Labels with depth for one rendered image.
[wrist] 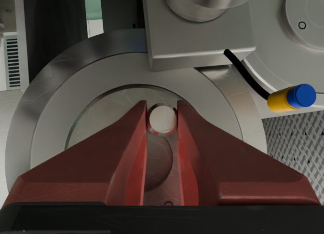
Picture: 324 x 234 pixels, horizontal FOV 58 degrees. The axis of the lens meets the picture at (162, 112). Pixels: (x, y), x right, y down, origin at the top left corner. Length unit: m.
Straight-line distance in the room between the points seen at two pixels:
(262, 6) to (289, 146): 0.22
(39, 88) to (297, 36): 0.15
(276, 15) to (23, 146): 0.17
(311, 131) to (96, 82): 0.24
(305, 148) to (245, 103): 0.19
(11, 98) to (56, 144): 0.38
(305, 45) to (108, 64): 0.12
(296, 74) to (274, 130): 0.23
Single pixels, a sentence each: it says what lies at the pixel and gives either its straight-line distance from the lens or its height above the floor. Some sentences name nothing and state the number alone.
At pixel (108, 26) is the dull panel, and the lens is 0.53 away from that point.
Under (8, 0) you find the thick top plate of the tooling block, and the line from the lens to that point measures 0.49.
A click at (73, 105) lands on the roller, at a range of 0.16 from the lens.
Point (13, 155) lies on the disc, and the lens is 0.18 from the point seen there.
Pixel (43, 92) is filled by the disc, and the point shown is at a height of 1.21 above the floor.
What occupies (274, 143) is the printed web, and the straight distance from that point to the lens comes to 0.42.
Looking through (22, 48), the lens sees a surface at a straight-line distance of 0.19.
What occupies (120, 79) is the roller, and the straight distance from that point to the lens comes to 0.16.
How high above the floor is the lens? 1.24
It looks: 4 degrees down
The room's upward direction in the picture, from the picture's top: 174 degrees clockwise
